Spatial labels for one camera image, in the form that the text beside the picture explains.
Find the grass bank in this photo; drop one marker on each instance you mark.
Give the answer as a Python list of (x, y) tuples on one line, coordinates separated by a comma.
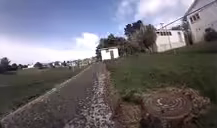
[(162, 70)]

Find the round manhole cover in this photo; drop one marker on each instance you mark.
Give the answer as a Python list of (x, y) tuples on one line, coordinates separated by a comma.
[(167, 105)]

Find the small white shed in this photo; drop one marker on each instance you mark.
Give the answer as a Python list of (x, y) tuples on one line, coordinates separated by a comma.
[(109, 54)]

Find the flat grass field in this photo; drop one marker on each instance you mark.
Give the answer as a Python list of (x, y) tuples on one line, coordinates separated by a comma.
[(26, 83)]

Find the dark bush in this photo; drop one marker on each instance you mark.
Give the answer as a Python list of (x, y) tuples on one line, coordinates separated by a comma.
[(212, 35)]

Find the grey gravel-edged path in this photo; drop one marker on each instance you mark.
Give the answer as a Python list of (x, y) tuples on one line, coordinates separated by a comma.
[(62, 100)]

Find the pale path edging kerb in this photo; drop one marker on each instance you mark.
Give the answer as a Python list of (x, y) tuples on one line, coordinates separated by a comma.
[(39, 97)]

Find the white low building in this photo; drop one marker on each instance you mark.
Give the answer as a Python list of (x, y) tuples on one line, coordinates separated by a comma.
[(169, 40)]

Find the row of distant houses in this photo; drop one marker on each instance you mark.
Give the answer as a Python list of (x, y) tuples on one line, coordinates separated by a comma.
[(59, 64)]

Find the distant dark trees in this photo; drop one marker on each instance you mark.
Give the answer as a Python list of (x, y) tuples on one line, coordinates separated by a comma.
[(4, 65)]

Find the clump of dark trees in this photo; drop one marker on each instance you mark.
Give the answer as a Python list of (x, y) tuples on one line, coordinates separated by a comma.
[(136, 36)]

